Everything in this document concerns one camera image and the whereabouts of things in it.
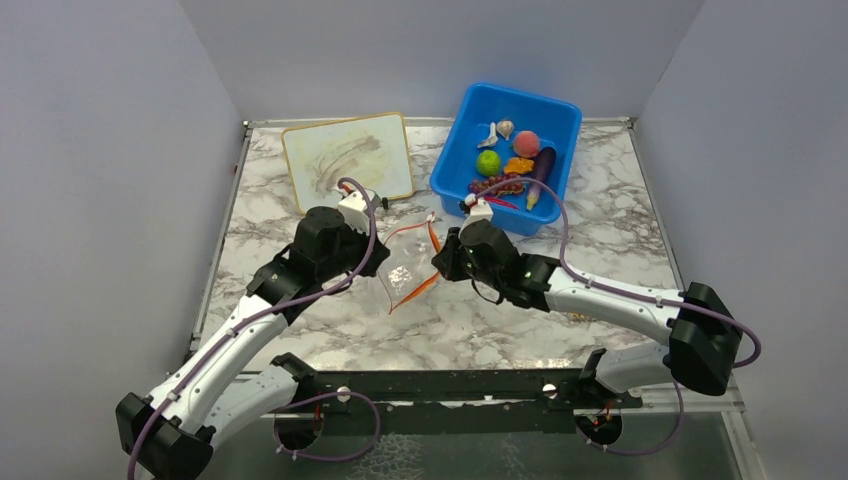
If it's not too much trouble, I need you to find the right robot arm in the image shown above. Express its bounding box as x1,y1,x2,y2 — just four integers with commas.
432,220,742,407

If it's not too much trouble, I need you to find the clear zip top bag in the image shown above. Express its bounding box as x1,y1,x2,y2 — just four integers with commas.
378,211,442,315

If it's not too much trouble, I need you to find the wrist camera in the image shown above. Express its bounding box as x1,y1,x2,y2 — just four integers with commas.
336,190,382,235
462,194,494,229

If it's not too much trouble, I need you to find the pink peach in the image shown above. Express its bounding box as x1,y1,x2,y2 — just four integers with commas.
512,130,541,159

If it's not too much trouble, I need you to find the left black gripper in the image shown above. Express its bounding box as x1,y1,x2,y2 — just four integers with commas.
318,216,392,282

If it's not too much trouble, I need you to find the red chili pepper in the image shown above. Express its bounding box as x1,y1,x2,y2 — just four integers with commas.
484,196,518,210

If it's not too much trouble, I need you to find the purple eggplant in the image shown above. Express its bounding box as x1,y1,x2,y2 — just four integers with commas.
526,146,557,211

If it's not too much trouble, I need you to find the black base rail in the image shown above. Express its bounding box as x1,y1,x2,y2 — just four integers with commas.
276,368,642,436

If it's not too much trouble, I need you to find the green lime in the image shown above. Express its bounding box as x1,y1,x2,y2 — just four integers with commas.
476,149,502,178

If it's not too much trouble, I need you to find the blue plastic bin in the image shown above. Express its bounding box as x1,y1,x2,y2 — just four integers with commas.
430,83,583,217

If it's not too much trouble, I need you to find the orange snack packet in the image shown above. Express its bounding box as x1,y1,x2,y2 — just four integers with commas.
568,313,593,323

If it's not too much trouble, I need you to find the orange food piece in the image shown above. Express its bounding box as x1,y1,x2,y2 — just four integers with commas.
503,157,535,176

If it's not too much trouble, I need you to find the red grape bunch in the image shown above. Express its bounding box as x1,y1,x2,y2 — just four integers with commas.
468,173,525,197

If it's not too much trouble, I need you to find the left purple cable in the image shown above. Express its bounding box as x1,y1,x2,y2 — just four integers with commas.
125,176,379,480

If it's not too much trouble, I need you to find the garlic bulb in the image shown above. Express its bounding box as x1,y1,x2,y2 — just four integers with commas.
495,119,514,141

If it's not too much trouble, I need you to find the small whiteboard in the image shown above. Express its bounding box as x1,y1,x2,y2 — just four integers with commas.
281,112,415,212

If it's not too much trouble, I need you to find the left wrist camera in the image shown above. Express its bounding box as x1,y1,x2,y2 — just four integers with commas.
336,190,382,235

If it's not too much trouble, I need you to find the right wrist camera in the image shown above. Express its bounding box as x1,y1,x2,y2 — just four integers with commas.
462,194,494,229

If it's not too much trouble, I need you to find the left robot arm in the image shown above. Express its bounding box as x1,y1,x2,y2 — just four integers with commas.
116,197,389,479

